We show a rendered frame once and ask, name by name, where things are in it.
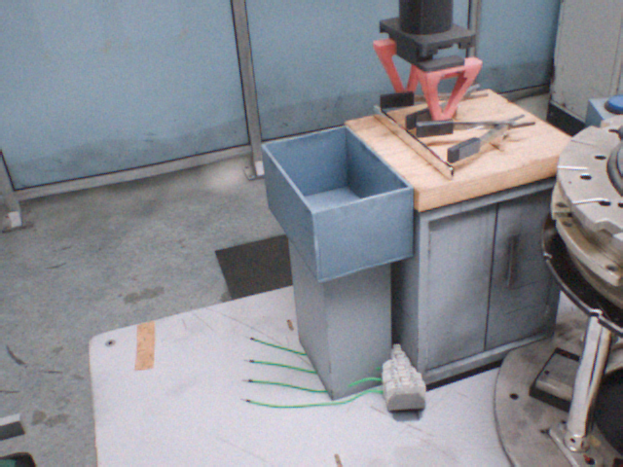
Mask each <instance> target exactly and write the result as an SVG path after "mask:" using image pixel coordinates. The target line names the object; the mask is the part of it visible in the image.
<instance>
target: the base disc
mask: <svg viewBox="0 0 623 467"><path fill-rule="evenodd" d="M586 320H587V314H585V313H584V312H583V311H582V310H581V309H578V310H574V311H569V312H566V313H563V314H560V316H557V321H556V327H555V333H554V337H553V338H549V339H546V340H543V341H538V342H535V343H531V344H529V345H526V346H523V347H520V348H517V349H514V350H510V351H508V352H507V355H506V356H505V358H504V360H503V361H502V364H501V366H500V368H499V371H498V375H497V378H496V383H495V420H496V425H497V429H498V433H499V436H500V439H501V441H502V443H503V445H504V448H505V451H506V453H507V455H508V457H509V459H511V460H512V462H513V464H514V465H515V467H573V465H572V463H571V462H570V461H569V459H568V458H566V456H565V455H564V454H563V452H562V451H561V450H560V447H559V446H558V445H557V443H556V442H555V441H554V439H553V438H552V437H551V435H550V428H551V425H552V422H554V421H558V420H561V419H566V420H568V415H569V413H565V412H563V410H561V409H558V408H556V407H554V406H551V405H548V404H546V403H544V402H541V401H539V400H537V399H534V398H533V397H530V396H529V387H530V385H531V384H532V383H533V381H534V380H535V378H536V377H537V375H538V374H539V371H540V370H541V369H542V367H543V366H544V364H545V363H546V361H547V360H548V358H549V357H551V355H552V354H553V351H554V350H555V349H556V347H559V348H561V349H564V350H566V351H570V352H572V354H575V355H577V356H580V351H581V346H580V345H579V339H580V336H581V335H584V330H585V325H586ZM622 368H623V346H621V347H617V348H614V349H611V350H610V355H609V359H608V364H607V368H605V377H607V376H609V375H610V374H612V373H614V371H616V370H619V369H622ZM605 377H604V378H605ZM592 435H593V436H594V437H595V438H596V439H597V440H598V441H599V442H600V443H599V444H598V445H597V446H595V449H596V450H597V452H598V453H599V454H600V455H601V456H602V458H603V459H604V460H603V464H602V467H612V464H613V460H614V457H618V458H621V459H623V456H622V455H621V454H619V453H618V452H617V451H616V450H615V449H614V448H613V447H612V445H611V444H610V443H609V442H608V441H607V439H605V438H604V437H603V435H602V434H601V432H600V431H599V429H598V426H597V424H596V422H595V423H594V427H593V433H592Z"/></svg>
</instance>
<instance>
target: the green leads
mask: <svg viewBox="0 0 623 467"><path fill-rule="evenodd" d="M246 338H247V339H250V340H252V341H257V342H260V343H263V344H266V345H269V346H274V347H277V348H281V349H284V350H288V351H292V352H295V353H299V354H302V356H306V357H307V353H304V352H300V351H297V350H293V349H289V348H286V347H282V346H279V345H275V344H272V343H267V342H264V341H259V340H256V339H254V338H248V337H246ZM243 361H246V362H249V363H260V364H269V365H277V366H281V367H286V368H292V369H296V370H300V371H304V372H309V373H314V374H317V371H311V370H306V369H302V368H298V367H294V366H288V365H284V364H278V363H273V362H264V361H255V360H243ZM367 380H375V381H382V380H381V379H380V378H364V379H362V380H359V381H357V382H354V383H351V384H349V385H348V386H347V387H350V386H354V385H356V384H358V383H360V382H363V381H367ZM242 381H248V382H258V383H267V384H277V385H283V386H288V387H293V388H298V389H302V390H307V391H312V392H328V391H327V390H317V389H309V388H305V387H300V386H296V385H292V384H286V383H280V382H273V381H263V380H253V379H249V380H246V379H243V380H242ZM368 392H379V393H384V391H383V390H377V389H369V390H365V391H363V392H361V393H359V395H357V396H355V397H353V398H351V399H348V400H346V401H344V402H337V403H316V404H305V405H288V406H283V405H271V404H265V403H260V402H256V401H252V400H248V399H246V400H244V399H241V400H242V401H246V402H248V403H253V404H257V405H262V406H267V407H275V408H301V407H312V406H325V405H341V404H345V403H348V402H351V401H354V400H356V399H357V398H359V397H361V396H363V395H365V393H368Z"/></svg>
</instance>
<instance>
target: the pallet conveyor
mask: <svg viewBox="0 0 623 467"><path fill-rule="evenodd" d="M24 434H27V429H26V426H25V422H23V420H22V418H21V415H20V413H18V414H14V415H10V416H5V417H2V418H0V441H2V440H6V439H10V438H14V437H17V436H20V435H24ZM0 467H36V464H35V461H34V459H33V457H32V455H31V454H30V453H28V452H16V453H13V454H9V455H4V456H1V457H0Z"/></svg>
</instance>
